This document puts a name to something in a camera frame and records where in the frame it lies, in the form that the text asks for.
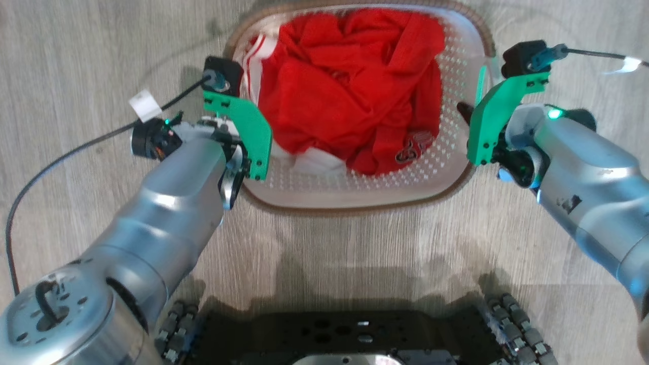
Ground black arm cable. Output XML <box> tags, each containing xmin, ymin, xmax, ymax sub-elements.
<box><xmin>565</xmin><ymin>48</ymin><xmax>649</xmax><ymax>66</ymax></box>
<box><xmin>5</xmin><ymin>75</ymin><xmax>211</xmax><ymax>297</ymax></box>

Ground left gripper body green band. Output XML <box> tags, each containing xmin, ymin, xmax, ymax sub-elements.
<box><xmin>202</xmin><ymin>89</ymin><xmax>273</xmax><ymax>210</ymax></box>

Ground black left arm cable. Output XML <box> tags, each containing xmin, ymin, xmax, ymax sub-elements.
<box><xmin>5</xmin><ymin>75</ymin><xmax>211</xmax><ymax>297</ymax></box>

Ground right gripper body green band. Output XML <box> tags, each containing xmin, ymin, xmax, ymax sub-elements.
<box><xmin>466</xmin><ymin>71</ymin><xmax>551</xmax><ymax>168</ymax></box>

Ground white cable label tag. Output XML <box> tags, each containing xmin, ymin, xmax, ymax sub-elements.
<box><xmin>128</xmin><ymin>90</ymin><xmax>163</xmax><ymax>123</ymax></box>
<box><xmin>604</xmin><ymin>56</ymin><xmax>643</xmax><ymax>76</ymax></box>

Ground white cloth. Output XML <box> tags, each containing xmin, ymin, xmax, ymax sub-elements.
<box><xmin>293</xmin><ymin>149</ymin><xmax>348</xmax><ymax>176</ymax></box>

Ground white laundry basket brown rim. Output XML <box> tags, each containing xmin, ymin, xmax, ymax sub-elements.
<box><xmin>222</xmin><ymin>0</ymin><xmax>496</xmax><ymax>216</ymax></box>

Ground grey roller wheel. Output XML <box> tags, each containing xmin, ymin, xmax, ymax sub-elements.
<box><xmin>154</xmin><ymin>299</ymin><xmax>201</xmax><ymax>364</ymax></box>
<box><xmin>486</xmin><ymin>293</ymin><xmax>559</xmax><ymax>365</ymax></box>

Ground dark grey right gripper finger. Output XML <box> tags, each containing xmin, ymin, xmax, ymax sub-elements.
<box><xmin>456</xmin><ymin>102</ymin><xmax>476</xmax><ymax>128</ymax></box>

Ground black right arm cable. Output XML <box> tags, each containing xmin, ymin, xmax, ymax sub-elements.
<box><xmin>565</xmin><ymin>48</ymin><xmax>649</xmax><ymax>66</ymax></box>

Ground red garment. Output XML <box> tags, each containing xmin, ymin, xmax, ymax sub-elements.
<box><xmin>242</xmin><ymin>7</ymin><xmax>447</xmax><ymax>177</ymax></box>

